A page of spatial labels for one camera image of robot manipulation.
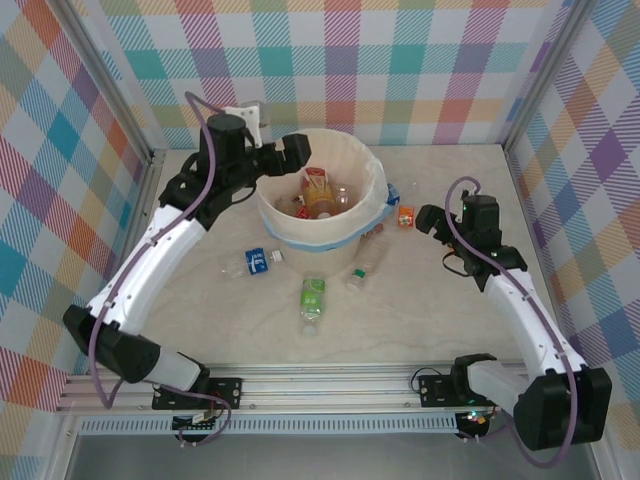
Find tea bottle red label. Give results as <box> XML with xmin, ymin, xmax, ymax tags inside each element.
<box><xmin>301</xmin><ymin>167</ymin><xmax>335</xmax><ymax>221</ymax></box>

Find clear purple tinted bottle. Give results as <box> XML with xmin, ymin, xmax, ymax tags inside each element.
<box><xmin>332</xmin><ymin>183</ymin><xmax>354</xmax><ymax>211</ymax></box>

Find white bucket bin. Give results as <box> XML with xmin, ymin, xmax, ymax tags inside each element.
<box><xmin>254</xmin><ymin>128</ymin><xmax>392</xmax><ymax>254</ymax></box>

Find beige round bin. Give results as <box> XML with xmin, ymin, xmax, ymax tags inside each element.
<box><xmin>254</xmin><ymin>128</ymin><xmax>390</xmax><ymax>274</ymax></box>

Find clear bottle blue label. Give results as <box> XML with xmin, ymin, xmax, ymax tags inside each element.
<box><xmin>221</xmin><ymin>247</ymin><xmax>285</xmax><ymax>279</ymax></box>

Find clear bottle green label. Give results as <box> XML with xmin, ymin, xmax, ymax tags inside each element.
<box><xmin>298</xmin><ymin>271</ymin><xmax>328</xmax><ymax>337</ymax></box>

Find small circuit board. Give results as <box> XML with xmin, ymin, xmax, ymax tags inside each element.
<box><xmin>457</xmin><ymin>408</ymin><xmax>494</xmax><ymax>429</ymax></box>
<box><xmin>172</xmin><ymin>410</ymin><xmax>221</xmax><ymax>432</ymax></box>

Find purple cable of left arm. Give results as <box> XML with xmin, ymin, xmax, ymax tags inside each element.
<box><xmin>89</xmin><ymin>91</ymin><xmax>251</xmax><ymax>411</ymax></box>

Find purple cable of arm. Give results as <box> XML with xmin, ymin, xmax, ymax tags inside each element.
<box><xmin>444</xmin><ymin>176</ymin><xmax>576</xmax><ymax>469</ymax></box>
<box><xmin>89</xmin><ymin>91</ymin><xmax>251</xmax><ymax>411</ymax></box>

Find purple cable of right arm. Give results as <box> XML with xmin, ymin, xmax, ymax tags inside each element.
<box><xmin>444</xmin><ymin>176</ymin><xmax>576</xmax><ymax>469</ymax></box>

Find milky bottle green ring cap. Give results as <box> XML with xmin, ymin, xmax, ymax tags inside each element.
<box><xmin>345</xmin><ymin>230</ymin><xmax>391</xmax><ymax>293</ymax></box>

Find aluminium frame post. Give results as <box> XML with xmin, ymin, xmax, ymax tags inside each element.
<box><xmin>502</xmin><ymin>0</ymin><xmax>589</xmax><ymax>151</ymax></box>
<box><xmin>59</xmin><ymin>0</ymin><xmax>166</xmax><ymax>221</ymax></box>

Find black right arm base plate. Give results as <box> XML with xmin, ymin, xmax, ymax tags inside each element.
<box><xmin>417</xmin><ymin>372</ymin><xmax>476</xmax><ymax>407</ymax></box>

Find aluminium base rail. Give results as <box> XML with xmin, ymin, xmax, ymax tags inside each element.
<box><xmin>55</xmin><ymin>363</ymin><xmax>531</xmax><ymax>414</ymax></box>

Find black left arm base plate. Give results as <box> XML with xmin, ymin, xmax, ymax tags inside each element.
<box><xmin>151</xmin><ymin>375</ymin><xmax>245</xmax><ymax>412</ymax></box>

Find slotted grey cable duct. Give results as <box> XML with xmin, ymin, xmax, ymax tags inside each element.
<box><xmin>79</xmin><ymin>417</ymin><xmax>461</xmax><ymax>435</ymax></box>

